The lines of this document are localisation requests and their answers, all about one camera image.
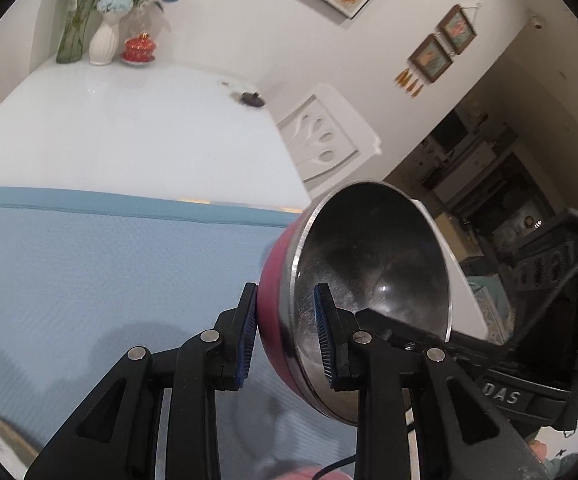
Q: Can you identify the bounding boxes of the white ribbed vase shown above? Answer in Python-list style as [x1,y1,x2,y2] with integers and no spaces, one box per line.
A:
[89,12,120,67]

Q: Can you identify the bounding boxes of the dark wooden cabinet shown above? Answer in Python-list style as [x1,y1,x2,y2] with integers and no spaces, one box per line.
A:
[464,155,552,263]

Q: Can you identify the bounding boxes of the orange hanging tassels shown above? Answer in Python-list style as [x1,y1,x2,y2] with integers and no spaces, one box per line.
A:
[395,69,426,97]

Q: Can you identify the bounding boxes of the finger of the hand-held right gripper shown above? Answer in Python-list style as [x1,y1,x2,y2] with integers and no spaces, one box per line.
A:
[355,308,482,373]

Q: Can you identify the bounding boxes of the small brown framed picture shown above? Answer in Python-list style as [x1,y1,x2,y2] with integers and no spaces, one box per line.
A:
[436,5,478,55]
[409,35,453,83]

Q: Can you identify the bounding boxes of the small black pot lid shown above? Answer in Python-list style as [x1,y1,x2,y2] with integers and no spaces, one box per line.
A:
[234,91,267,109]

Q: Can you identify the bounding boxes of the pink cartoon bowl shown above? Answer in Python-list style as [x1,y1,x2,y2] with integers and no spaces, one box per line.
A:
[279,462,356,480]

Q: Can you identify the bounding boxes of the black cable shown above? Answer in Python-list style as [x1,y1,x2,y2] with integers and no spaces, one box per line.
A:
[316,452,360,480]
[514,257,578,346]

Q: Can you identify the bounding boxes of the blue textured mat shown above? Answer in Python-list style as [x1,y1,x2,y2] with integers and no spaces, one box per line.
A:
[0,186,310,480]

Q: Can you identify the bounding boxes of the red lidded teacup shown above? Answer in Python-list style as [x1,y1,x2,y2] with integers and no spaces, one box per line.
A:
[121,32,158,66]

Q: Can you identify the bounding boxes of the white cabinet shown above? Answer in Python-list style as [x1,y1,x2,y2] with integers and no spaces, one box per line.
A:
[421,137,500,187]

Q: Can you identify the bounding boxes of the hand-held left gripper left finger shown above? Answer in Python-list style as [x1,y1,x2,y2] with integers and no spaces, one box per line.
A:
[24,282,260,480]

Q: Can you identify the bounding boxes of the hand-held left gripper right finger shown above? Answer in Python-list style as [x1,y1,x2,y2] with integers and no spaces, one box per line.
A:
[314,282,550,480]

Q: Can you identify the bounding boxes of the red steel bowl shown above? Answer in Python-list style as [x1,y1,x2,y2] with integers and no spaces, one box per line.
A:
[260,181,454,427]

